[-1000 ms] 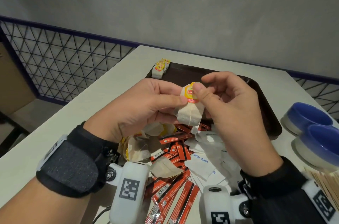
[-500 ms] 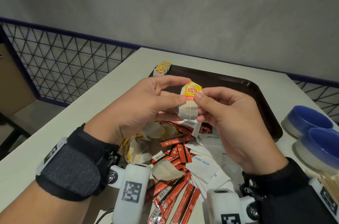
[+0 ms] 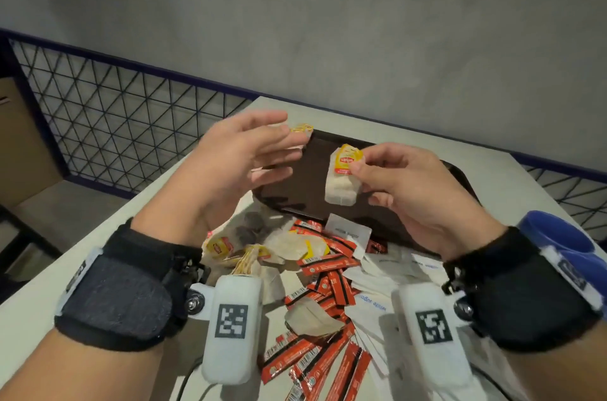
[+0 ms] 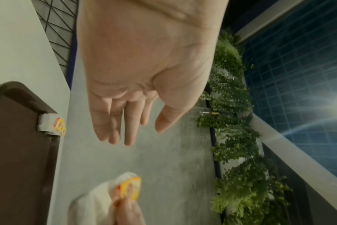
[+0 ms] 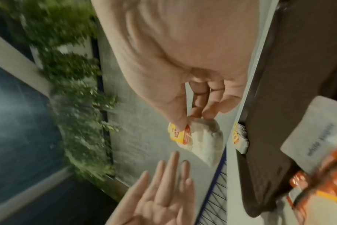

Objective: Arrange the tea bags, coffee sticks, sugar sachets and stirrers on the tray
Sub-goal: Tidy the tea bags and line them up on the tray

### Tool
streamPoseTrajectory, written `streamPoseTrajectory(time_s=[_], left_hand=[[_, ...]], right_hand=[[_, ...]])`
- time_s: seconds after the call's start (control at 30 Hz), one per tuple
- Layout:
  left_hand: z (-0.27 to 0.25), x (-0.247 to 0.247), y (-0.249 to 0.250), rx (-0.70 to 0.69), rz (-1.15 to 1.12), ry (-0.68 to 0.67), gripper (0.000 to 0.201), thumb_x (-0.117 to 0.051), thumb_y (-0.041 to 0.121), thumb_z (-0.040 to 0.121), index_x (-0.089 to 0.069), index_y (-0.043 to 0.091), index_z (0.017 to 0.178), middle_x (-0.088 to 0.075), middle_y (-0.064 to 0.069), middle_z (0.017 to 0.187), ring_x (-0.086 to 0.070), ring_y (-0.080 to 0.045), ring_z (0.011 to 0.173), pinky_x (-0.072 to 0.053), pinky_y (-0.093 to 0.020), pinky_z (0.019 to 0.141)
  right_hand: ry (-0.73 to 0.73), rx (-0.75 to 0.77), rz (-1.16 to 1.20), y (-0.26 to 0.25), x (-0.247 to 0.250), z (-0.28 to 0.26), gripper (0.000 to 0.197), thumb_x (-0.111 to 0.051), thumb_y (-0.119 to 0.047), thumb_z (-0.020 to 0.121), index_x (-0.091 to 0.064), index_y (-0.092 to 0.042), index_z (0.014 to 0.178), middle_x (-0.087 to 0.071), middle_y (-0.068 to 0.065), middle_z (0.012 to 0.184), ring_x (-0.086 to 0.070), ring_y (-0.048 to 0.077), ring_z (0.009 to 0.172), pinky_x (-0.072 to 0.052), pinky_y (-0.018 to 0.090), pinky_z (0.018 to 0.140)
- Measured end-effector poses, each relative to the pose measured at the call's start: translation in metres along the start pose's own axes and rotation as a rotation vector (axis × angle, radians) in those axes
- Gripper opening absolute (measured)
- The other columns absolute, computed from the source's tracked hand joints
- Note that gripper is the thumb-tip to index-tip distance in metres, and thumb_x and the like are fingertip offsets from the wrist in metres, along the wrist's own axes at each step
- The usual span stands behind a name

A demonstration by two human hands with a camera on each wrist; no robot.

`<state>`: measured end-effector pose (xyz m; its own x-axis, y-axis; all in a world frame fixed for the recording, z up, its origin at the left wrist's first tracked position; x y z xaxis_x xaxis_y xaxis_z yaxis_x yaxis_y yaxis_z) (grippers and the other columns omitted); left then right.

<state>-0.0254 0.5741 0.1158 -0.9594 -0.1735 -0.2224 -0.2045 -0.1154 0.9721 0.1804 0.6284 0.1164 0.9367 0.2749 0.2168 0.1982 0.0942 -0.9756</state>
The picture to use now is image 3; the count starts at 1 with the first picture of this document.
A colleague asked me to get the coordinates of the pile of red coffee sticks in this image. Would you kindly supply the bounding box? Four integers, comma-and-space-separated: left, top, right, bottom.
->
258, 218, 389, 401

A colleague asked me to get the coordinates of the black left camera cable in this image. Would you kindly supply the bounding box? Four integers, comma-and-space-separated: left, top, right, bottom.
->
175, 357, 209, 401

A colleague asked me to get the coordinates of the pile of white sugar sachets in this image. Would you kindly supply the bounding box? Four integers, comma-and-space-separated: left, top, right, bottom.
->
324, 213, 475, 401

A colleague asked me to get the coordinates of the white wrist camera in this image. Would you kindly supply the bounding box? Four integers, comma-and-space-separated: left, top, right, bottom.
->
187, 275, 264, 386
396, 281, 475, 390

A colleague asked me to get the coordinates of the black metal furniture frame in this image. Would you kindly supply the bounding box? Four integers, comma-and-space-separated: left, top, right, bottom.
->
0, 204, 63, 307

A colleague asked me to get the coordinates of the black right wrist strap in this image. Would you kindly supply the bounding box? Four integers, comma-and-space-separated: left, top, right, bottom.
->
441, 225, 606, 352

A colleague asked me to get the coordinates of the black left wrist strap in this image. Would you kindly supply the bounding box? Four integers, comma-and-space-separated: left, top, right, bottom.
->
53, 218, 212, 352

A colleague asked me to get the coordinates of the black wrist strap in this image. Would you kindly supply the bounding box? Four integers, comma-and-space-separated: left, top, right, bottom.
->
441, 225, 606, 352
53, 218, 212, 352

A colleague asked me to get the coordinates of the brown cardboard box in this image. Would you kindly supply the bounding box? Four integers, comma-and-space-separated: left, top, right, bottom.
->
0, 78, 65, 209

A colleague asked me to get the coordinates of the person's right hand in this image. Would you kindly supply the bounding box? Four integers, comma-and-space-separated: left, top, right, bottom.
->
350, 143, 508, 262

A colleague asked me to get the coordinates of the person's left forearm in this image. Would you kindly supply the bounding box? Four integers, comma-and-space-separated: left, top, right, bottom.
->
0, 327, 164, 401

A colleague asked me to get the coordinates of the blue and white bowl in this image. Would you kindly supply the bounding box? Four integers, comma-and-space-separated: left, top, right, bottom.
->
559, 249, 607, 302
517, 211, 596, 254

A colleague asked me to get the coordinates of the pile of tea bags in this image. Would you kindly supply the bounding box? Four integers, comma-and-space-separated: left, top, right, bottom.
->
204, 211, 350, 338

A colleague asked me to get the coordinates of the brown plastic tray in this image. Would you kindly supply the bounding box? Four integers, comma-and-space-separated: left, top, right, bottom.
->
251, 129, 480, 254

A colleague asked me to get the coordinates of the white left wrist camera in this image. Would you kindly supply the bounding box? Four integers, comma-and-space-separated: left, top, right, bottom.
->
187, 275, 264, 386

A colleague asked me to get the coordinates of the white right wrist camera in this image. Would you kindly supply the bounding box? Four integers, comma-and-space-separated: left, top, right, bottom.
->
396, 281, 475, 390

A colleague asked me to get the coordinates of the person's left hand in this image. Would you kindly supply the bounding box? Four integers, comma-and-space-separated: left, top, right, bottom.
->
130, 109, 310, 250

